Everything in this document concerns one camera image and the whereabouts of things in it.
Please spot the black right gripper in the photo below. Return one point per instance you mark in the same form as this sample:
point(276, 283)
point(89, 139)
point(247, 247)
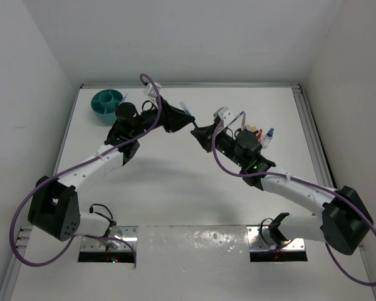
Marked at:
point(203, 135)

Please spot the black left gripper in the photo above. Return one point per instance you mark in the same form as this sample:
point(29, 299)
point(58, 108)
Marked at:
point(172, 118)

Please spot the purple pen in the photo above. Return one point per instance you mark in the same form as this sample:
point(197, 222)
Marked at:
point(238, 116)

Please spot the red gel pen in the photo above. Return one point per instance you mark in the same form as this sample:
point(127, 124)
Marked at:
point(260, 135)

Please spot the blue syringe pen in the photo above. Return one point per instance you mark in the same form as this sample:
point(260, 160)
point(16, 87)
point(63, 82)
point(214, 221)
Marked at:
point(188, 112)

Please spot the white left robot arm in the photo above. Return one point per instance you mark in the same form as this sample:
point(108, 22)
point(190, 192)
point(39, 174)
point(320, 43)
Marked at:
point(55, 207)

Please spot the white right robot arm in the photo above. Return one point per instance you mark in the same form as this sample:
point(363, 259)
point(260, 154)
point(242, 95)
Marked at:
point(339, 217)

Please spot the blue cap glue bottle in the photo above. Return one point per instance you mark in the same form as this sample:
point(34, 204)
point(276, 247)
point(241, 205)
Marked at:
point(265, 142)

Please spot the teal round organizer container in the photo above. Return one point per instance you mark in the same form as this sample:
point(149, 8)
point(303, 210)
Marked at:
point(104, 105)

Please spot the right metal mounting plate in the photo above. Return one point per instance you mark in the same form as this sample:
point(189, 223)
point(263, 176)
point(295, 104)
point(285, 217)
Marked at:
point(259, 241)

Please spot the metal mounting plate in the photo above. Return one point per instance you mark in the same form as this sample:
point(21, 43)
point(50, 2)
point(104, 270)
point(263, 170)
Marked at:
point(118, 239)
point(259, 241)

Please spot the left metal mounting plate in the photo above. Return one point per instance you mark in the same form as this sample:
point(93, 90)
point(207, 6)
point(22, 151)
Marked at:
point(118, 239)

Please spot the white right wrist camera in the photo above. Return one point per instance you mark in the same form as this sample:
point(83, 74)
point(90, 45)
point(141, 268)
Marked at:
point(224, 115)

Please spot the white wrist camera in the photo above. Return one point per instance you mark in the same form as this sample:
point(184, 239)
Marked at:
point(152, 91)
point(224, 115)

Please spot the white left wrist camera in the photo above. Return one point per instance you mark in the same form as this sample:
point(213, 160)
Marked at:
point(152, 91)

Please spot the aluminium frame rail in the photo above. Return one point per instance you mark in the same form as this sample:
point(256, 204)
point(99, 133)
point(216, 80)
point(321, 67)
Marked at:
point(315, 146)

